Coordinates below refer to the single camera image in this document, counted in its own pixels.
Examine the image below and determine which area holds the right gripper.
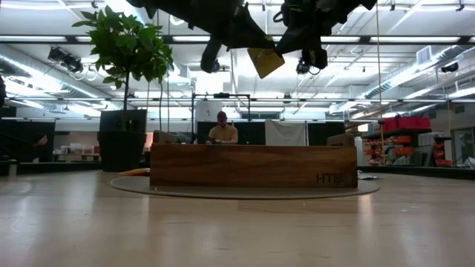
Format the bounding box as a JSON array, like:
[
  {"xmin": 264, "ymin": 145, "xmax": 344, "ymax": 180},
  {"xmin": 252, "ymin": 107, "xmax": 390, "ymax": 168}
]
[{"xmin": 275, "ymin": 0, "xmax": 378, "ymax": 70}]

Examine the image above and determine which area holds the black ceiling spotlight cluster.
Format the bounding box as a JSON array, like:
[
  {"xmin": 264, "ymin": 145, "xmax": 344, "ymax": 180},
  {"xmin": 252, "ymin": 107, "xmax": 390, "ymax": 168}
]
[{"xmin": 47, "ymin": 47, "xmax": 85, "ymax": 74}]

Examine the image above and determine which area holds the green leafy potted tree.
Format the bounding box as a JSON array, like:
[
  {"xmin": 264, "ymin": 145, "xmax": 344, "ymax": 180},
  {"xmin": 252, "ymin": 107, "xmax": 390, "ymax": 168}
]
[{"xmin": 72, "ymin": 5, "xmax": 174, "ymax": 131}]

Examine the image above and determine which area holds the white cloth panel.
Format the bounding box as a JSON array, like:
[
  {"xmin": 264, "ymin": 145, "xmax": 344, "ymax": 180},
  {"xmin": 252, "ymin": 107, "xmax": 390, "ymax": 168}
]
[{"xmin": 264, "ymin": 119, "xmax": 307, "ymax": 147}]

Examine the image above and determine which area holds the person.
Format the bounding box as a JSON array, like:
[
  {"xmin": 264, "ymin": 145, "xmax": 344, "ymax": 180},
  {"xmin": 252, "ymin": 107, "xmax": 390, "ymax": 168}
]
[{"xmin": 206, "ymin": 111, "xmax": 239, "ymax": 145}]

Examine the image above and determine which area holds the white box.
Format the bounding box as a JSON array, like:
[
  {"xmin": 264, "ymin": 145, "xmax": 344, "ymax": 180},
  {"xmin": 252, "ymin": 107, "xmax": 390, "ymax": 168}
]
[{"xmin": 194, "ymin": 100, "xmax": 223, "ymax": 123}]

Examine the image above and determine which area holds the large red storage bin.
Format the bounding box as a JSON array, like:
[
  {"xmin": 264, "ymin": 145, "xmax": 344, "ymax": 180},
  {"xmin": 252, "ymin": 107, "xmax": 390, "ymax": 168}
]
[{"xmin": 397, "ymin": 116, "xmax": 432, "ymax": 131}]

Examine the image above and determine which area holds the round grey mat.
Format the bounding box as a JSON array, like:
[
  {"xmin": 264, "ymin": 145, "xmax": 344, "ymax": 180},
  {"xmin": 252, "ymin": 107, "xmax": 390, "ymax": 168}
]
[{"xmin": 108, "ymin": 174, "xmax": 380, "ymax": 200}]

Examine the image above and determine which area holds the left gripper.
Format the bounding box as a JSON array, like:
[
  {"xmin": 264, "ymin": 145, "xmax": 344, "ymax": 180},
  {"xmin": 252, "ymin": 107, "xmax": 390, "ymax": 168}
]
[{"xmin": 187, "ymin": 0, "xmax": 276, "ymax": 73}]

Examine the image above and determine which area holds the silver ceiling duct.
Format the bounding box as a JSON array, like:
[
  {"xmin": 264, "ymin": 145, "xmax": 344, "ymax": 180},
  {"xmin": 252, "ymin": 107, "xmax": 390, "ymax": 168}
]
[{"xmin": 363, "ymin": 44, "xmax": 475, "ymax": 100}]

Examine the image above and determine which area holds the yellow vertical pole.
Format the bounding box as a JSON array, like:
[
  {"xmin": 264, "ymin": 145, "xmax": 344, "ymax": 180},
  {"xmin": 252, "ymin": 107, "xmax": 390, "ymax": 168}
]
[{"xmin": 375, "ymin": 0, "xmax": 386, "ymax": 167}]

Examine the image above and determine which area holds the lemon lime tea packet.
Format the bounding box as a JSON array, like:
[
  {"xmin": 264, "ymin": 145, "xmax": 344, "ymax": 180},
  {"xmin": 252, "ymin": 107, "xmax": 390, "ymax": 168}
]
[{"xmin": 247, "ymin": 47, "xmax": 286, "ymax": 79}]

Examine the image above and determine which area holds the white air vent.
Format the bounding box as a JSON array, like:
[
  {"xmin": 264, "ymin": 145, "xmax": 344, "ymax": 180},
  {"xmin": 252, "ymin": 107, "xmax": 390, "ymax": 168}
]
[{"xmin": 416, "ymin": 45, "xmax": 433, "ymax": 66}]

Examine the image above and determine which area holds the storage shelf with parts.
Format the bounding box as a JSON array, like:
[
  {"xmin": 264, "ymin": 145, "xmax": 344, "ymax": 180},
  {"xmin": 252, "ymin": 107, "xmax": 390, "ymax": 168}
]
[{"xmin": 361, "ymin": 128, "xmax": 454, "ymax": 168}]

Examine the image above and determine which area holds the orange white tea packet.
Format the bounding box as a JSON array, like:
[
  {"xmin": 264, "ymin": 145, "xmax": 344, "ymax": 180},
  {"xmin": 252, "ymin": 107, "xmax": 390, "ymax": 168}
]
[{"xmin": 118, "ymin": 168, "xmax": 151, "ymax": 177}]

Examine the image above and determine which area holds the cluttered background table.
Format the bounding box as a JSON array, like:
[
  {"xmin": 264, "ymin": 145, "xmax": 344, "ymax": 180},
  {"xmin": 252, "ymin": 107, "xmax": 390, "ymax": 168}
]
[{"xmin": 53, "ymin": 142, "xmax": 102, "ymax": 162}]

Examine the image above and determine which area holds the wooden tea organizer box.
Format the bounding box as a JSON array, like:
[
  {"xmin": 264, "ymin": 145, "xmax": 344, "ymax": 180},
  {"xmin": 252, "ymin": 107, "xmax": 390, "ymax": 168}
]
[{"xmin": 149, "ymin": 129, "xmax": 358, "ymax": 188}]

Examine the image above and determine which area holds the black ceiling camera with cable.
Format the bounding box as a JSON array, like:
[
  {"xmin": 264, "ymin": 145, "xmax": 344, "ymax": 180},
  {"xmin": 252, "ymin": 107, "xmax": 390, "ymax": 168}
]
[{"xmin": 295, "ymin": 59, "xmax": 321, "ymax": 76}]

